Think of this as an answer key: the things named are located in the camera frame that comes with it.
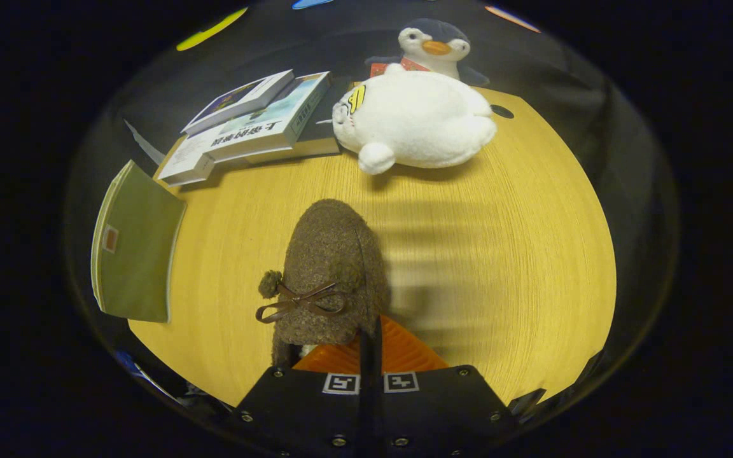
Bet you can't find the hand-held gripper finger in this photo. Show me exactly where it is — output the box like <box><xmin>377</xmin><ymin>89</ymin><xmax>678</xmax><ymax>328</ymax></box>
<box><xmin>233</xmin><ymin>334</ymin><xmax>372</xmax><ymax>458</ymax></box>
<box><xmin>373</xmin><ymin>315</ymin><xmax>520</xmax><ymax>458</ymax></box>

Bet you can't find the brown fuzzy shoe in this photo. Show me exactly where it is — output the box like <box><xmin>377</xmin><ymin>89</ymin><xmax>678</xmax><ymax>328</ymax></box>
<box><xmin>255</xmin><ymin>198</ymin><xmax>393</xmax><ymax>368</ymax></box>

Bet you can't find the green fabric storage box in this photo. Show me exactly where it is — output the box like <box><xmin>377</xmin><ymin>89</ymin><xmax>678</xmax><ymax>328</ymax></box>
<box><xmin>91</xmin><ymin>159</ymin><xmax>187</xmax><ymax>323</ymax></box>

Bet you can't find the dark cover book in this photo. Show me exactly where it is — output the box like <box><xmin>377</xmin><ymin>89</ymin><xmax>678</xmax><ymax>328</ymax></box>
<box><xmin>246</xmin><ymin>76</ymin><xmax>354</xmax><ymax>165</ymax></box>

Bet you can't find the white plush toy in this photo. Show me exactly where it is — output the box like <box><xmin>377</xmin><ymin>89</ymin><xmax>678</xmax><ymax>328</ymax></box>
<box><xmin>332</xmin><ymin>62</ymin><xmax>498</xmax><ymax>176</ymax></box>

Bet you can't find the pale blue cover book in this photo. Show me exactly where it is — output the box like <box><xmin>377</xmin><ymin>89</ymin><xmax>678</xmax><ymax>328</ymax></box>
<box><xmin>204</xmin><ymin>71</ymin><xmax>332</xmax><ymax>163</ymax></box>

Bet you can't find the book with blue picture cover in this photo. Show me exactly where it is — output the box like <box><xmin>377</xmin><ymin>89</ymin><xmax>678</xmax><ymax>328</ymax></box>
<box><xmin>181</xmin><ymin>69</ymin><xmax>295</xmax><ymax>137</ymax></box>

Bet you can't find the penguin plush toy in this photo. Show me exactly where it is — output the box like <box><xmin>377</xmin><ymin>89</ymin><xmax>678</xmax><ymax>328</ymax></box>
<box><xmin>365</xmin><ymin>18</ymin><xmax>491</xmax><ymax>87</ymax></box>

